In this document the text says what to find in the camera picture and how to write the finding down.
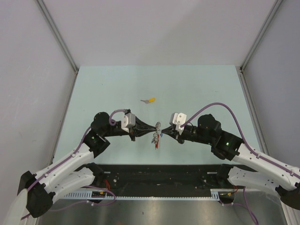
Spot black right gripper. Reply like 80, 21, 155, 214
162, 125, 213, 145

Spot red handled key organizer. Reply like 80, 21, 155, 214
151, 122, 163, 150

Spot yellow tagged key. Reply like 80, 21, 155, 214
141, 97, 156, 104

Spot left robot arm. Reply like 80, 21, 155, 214
18, 109, 157, 219

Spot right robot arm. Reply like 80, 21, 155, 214
162, 113, 300, 210

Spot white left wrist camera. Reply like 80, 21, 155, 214
121, 113, 136, 133

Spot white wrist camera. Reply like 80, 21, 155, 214
169, 112, 187, 135
121, 113, 136, 133

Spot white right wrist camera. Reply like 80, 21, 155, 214
169, 112, 187, 135

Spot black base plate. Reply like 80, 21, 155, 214
97, 164, 239, 190

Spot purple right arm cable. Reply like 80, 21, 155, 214
181, 102, 300, 175

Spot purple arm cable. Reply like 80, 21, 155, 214
21, 109, 131, 220
181, 102, 300, 175

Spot grey slotted cable duct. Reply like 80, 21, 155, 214
62, 188, 235, 201

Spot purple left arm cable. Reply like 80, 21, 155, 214
21, 109, 131, 220

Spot left aluminium frame post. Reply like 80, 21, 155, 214
34, 0, 79, 74

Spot aluminium frame post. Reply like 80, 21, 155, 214
239, 0, 285, 73
34, 0, 79, 74

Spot right aluminium frame post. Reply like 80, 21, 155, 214
239, 0, 285, 73

